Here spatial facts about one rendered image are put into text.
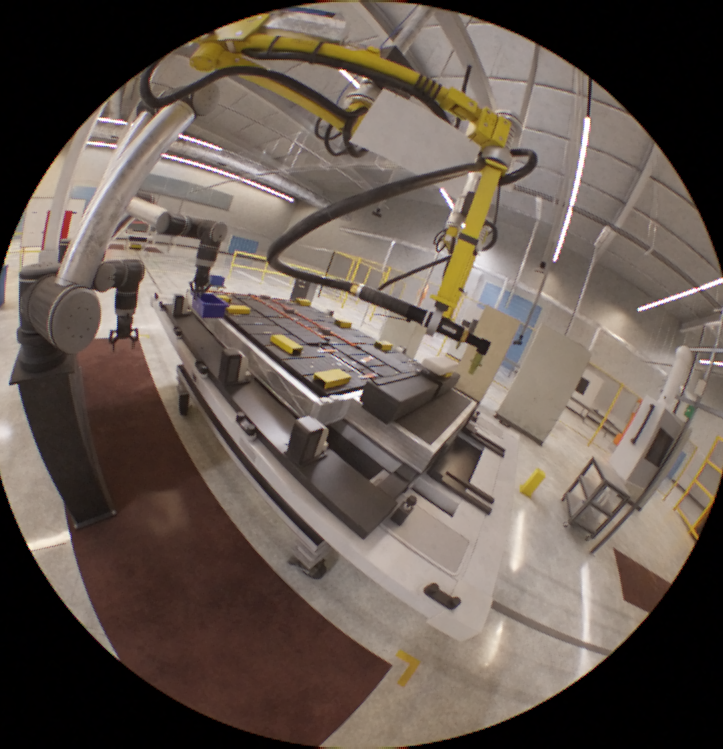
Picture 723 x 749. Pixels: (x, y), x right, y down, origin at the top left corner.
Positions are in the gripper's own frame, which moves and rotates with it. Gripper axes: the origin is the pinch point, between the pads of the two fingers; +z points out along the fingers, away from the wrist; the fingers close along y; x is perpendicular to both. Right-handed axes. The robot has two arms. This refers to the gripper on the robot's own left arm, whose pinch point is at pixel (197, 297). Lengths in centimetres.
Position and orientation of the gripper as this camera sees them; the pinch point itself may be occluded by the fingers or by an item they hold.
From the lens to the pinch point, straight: 141.7
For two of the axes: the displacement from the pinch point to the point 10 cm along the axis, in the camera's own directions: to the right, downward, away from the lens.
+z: -3.5, 8.7, 3.4
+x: -7.5, -4.8, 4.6
